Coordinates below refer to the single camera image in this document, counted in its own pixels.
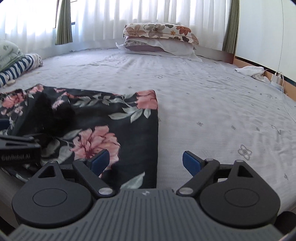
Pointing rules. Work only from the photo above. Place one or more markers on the white charger block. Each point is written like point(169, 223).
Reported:
point(276, 79)

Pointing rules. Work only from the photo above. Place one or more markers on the black floral pants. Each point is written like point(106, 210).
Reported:
point(75, 124)

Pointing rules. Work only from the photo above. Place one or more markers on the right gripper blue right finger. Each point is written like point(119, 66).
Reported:
point(202, 172)

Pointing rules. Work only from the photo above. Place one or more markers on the white sheer curtain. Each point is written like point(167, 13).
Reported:
point(32, 25)

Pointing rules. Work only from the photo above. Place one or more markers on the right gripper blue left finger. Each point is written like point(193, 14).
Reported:
point(88, 172)

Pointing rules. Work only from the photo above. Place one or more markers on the floral top pillow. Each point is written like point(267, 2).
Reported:
point(161, 30)

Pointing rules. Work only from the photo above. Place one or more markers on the green curtain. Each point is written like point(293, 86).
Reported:
point(231, 36)
point(63, 23)

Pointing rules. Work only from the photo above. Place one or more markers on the white crumpled cloth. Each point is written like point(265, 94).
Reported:
point(254, 72)

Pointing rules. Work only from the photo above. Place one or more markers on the green folded quilt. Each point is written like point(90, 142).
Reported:
point(10, 53)

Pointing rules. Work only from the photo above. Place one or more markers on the blue striped folded blanket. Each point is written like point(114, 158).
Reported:
point(27, 63)

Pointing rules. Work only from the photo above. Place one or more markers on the grey patterned bed sheet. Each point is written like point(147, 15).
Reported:
point(205, 107)

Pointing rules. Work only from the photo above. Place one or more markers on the left green curtain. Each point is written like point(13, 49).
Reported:
point(63, 23)

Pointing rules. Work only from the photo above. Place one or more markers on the white bottom pillow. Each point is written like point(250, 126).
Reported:
point(158, 46)

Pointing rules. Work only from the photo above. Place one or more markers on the wooden bed frame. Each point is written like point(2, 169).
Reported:
point(217, 55)

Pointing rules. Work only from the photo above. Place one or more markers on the right green curtain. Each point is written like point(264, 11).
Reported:
point(231, 36)

